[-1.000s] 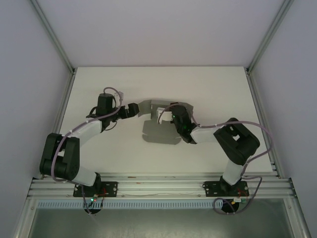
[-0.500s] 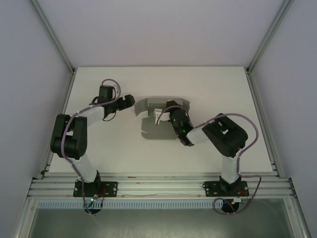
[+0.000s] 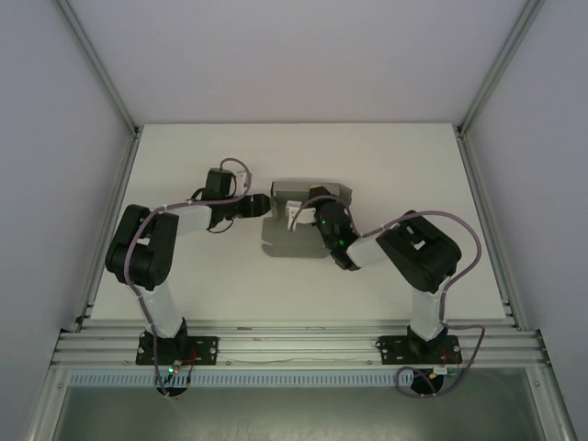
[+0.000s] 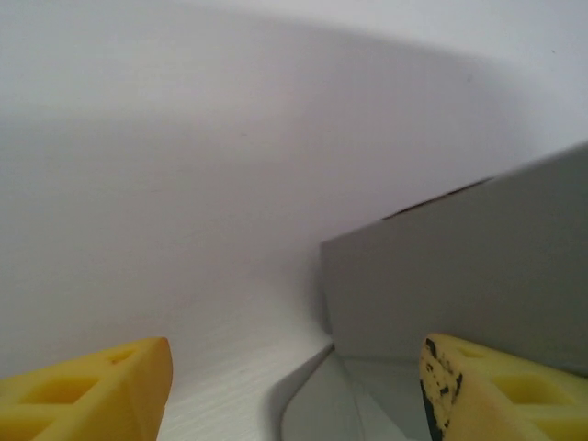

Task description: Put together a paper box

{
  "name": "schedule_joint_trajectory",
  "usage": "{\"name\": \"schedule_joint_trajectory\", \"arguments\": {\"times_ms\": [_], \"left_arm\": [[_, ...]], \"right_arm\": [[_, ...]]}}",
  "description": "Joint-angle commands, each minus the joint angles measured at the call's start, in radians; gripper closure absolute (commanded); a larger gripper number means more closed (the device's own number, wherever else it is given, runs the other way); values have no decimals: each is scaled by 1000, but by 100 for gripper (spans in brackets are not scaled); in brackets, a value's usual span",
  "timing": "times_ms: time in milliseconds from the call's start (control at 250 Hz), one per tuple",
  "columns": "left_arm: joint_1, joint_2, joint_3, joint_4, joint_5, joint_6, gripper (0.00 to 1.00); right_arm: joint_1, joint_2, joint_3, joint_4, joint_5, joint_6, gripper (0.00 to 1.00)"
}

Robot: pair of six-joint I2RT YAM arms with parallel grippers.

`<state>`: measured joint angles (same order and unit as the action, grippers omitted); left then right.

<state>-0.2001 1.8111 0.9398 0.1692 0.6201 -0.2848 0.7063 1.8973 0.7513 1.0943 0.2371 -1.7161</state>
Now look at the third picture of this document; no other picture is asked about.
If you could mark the aluminium frame post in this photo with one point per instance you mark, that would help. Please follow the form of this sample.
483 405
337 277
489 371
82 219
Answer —
100 69
498 69
553 404
46 404

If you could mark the aluminium side rail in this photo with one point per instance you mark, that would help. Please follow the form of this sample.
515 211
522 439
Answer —
488 229
110 229

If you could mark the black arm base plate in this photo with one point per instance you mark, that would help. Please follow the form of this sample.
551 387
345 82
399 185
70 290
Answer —
390 349
206 349

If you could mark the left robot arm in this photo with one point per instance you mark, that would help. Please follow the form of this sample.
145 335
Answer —
161 312

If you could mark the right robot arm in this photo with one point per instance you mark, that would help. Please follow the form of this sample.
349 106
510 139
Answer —
425 312

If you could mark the grey metal sheet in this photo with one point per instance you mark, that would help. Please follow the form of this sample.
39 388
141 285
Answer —
294 413

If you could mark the small connector with LED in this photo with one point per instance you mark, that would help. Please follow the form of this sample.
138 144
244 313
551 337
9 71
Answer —
442 371
173 369

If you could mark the grey paper box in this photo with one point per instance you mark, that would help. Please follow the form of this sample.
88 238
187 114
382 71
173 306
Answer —
285 239

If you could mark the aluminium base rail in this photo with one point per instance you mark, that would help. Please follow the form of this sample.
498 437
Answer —
298 349

